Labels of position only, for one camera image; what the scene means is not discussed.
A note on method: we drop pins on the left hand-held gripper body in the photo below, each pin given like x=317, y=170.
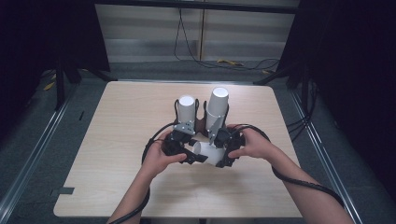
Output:
x=177, y=141

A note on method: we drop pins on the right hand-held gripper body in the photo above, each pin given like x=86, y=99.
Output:
x=230, y=140

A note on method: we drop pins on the single white paper cup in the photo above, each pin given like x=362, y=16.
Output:
x=210, y=153

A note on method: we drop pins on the dark brown double cup holder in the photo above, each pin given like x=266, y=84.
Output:
x=200, y=124

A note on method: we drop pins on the tall stack of white cups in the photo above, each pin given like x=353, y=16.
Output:
x=218, y=105

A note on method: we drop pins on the person's right hand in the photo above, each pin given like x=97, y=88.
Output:
x=255, y=144

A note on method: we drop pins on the person's left hand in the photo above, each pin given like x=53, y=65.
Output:
x=158, y=158

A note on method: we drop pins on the small yellow tape scrap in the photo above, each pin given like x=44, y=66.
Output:
x=266, y=72

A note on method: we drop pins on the black metal stand leg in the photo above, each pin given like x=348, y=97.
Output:
x=274, y=76

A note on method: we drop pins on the long yellow tape strip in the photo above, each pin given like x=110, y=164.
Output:
x=229, y=62

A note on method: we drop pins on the small black floor tape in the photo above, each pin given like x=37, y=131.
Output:
x=81, y=115

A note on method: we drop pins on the grey tape patch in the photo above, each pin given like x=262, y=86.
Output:
x=63, y=190

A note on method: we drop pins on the black metal stand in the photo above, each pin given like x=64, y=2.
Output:
x=59, y=87

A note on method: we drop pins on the dark curtain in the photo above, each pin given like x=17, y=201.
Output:
x=351, y=77
x=37, y=40

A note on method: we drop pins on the black horizontal bar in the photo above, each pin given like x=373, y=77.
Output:
x=199, y=6

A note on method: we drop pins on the yellow tape piece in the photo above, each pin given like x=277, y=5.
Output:
x=49, y=86

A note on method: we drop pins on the silver floor rail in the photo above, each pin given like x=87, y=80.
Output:
x=330, y=165
x=29, y=161

